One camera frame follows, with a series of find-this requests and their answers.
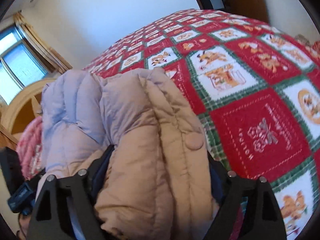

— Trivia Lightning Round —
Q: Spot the light purple puffer jacket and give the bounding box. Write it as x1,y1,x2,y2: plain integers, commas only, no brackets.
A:
41,68,219,239

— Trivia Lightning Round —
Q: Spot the clothes pile on floor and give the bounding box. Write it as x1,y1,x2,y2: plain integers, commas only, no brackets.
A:
295,34,319,58

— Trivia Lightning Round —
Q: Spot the person's left hand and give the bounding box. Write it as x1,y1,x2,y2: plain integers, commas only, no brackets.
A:
16,213,31,240

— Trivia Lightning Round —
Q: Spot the pink folded quilt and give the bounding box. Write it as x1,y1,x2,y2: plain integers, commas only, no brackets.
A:
16,116,42,180

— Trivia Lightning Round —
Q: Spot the cream and wood headboard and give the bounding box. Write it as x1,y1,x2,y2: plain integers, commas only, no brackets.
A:
1,78,55,150

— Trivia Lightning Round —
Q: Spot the right beige floral curtain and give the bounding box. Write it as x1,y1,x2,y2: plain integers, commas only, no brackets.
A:
13,12,73,74

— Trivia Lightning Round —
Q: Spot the red patchwork cartoon bedspread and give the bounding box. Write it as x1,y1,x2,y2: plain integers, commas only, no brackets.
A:
86,9,319,239

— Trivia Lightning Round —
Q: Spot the window with dark frame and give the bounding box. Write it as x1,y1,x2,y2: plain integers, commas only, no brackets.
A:
0,25,50,104

